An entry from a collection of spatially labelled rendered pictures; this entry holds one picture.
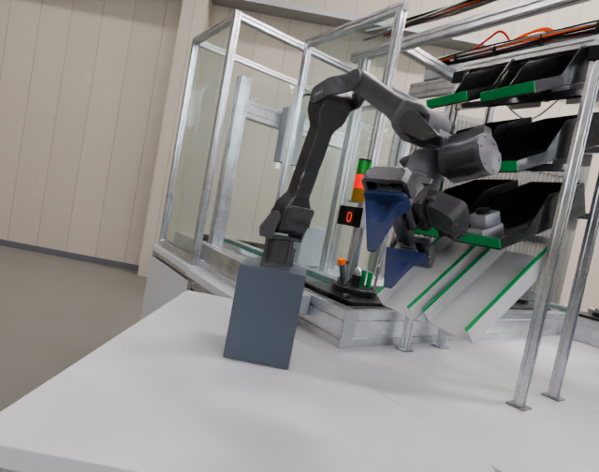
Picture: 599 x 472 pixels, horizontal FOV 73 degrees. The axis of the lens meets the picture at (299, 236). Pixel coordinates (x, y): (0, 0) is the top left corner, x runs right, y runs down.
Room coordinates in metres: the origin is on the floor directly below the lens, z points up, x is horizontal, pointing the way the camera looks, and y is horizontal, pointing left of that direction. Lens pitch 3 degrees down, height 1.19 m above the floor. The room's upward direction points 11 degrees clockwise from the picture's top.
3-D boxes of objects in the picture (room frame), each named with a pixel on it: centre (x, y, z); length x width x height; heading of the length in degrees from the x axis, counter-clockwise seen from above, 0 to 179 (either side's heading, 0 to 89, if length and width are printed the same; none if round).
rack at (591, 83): (1.06, -0.51, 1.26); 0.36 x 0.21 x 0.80; 36
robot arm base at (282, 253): (0.90, 0.04, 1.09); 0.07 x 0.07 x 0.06; 0
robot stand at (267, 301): (0.90, 0.04, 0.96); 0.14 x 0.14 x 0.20; 0
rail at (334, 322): (1.41, 0.08, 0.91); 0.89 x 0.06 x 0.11; 36
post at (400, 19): (1.52, -0.21, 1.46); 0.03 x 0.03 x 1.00; 36
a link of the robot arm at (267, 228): (0.90, 0.04, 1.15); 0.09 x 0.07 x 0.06; 126
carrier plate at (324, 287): (1.28, -0.20, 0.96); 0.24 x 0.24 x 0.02; 36
